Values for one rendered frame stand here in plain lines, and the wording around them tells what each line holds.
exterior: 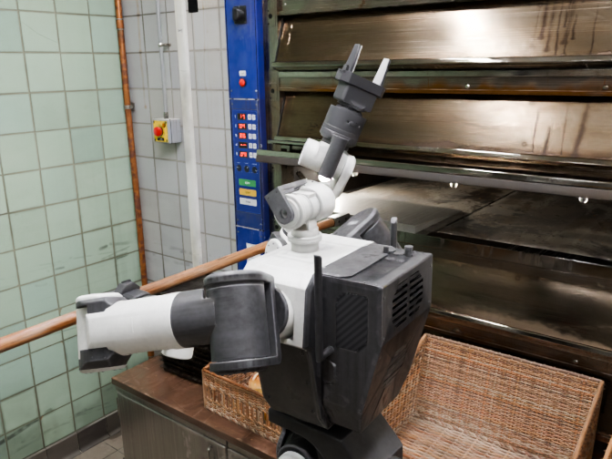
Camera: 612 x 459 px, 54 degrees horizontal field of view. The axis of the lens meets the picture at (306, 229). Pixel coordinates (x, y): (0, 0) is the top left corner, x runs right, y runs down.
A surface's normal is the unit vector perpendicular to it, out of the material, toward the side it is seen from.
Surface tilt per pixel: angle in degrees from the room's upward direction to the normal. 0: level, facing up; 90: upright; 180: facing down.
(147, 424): 90
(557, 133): 70
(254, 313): 66
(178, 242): 90
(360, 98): 97
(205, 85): 90
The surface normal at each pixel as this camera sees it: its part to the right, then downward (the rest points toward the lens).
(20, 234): 0.79, 0.14
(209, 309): -0.29, -0.16
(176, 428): -0.61, 0.23
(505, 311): -0.57, -0.12
